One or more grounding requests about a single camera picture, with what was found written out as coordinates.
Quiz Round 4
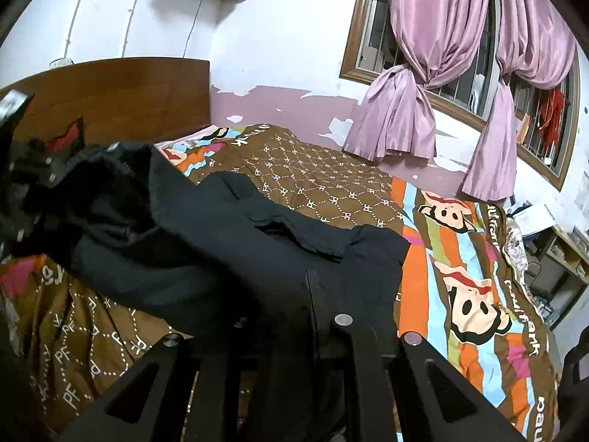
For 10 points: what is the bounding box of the pink curtain right panel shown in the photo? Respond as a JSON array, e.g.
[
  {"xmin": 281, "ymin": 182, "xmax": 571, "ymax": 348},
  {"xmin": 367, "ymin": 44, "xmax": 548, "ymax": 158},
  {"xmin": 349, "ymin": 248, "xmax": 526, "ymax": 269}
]
[{"xmin": 461, "ymin": 0, "xmax": 577, "ymax": 203}]

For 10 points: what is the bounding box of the pink curtain panel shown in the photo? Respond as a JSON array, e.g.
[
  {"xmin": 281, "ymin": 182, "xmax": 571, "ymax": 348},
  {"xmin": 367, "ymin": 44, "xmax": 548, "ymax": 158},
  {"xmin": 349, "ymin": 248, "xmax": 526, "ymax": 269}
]
[
  {"xmin": 461, "ymin": 0, "xmax": 577, "ymax": 203},
  {"xmin": 343, "ymin": 0, "xmax": 489, "ymax": 162}
]

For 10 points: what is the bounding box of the black padded jacket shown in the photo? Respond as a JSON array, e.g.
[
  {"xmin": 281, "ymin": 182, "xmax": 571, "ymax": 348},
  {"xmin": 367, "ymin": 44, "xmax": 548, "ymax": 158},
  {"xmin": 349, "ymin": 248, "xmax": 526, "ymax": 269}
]
[{"xmin": 15, "ymin": 143, "xmax": 408, "ymax": 342}]

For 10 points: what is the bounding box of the brown wooden headboard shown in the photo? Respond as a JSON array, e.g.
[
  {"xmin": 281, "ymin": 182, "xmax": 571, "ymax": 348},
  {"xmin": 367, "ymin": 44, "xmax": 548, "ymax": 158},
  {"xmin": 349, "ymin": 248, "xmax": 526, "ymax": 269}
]
[{"xmin": 1, "ymin": 57, "xmax": 211, "ymax": 144}]

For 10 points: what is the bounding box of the pink curtain left panel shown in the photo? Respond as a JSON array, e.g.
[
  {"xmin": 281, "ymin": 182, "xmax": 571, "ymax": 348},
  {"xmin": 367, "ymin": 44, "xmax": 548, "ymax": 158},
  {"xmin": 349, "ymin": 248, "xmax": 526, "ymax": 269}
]
[{"xmin": 343, "ymin": 0, "xmax": 489, "ymax": 162}]

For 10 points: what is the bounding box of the dark chair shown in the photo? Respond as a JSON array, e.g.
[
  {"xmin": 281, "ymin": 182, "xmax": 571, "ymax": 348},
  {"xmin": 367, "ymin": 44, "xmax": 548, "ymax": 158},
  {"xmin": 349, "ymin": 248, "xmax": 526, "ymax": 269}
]
[{"xmin": 556, "ymin": 338, "xmax": 588, "ymax": 441}]

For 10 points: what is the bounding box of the colourful cartoon bed quilt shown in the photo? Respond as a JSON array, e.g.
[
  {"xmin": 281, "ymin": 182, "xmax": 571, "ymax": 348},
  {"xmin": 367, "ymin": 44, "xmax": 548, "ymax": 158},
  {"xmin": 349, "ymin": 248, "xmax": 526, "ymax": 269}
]
[{"xmin": 1, "ymin": 124, "xmax": 558, "ymax": 441}]

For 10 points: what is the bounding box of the wooden shelf unit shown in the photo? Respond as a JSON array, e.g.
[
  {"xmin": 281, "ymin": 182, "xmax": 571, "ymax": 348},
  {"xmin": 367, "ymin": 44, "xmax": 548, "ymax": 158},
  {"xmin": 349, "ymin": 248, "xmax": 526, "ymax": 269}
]
[{"xmin": 523, "ymin": 225, "xmax": 588, "ymax": 329}]

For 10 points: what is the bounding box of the wooden framed window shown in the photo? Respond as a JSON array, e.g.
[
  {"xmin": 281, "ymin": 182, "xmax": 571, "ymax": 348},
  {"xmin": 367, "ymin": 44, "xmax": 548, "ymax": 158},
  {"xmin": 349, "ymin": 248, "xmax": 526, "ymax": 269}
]
[{"xmin": 341, "ymin": 0, "xmax": 581, "ymax": 190}]

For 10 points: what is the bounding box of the red garment outside window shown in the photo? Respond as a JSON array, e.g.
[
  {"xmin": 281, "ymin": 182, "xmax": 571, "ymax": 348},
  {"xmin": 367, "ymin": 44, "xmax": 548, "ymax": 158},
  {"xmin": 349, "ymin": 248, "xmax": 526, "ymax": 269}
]
[{"xmin": 538, "ymin": 87, "xmax": 566, "ymax": 153}]

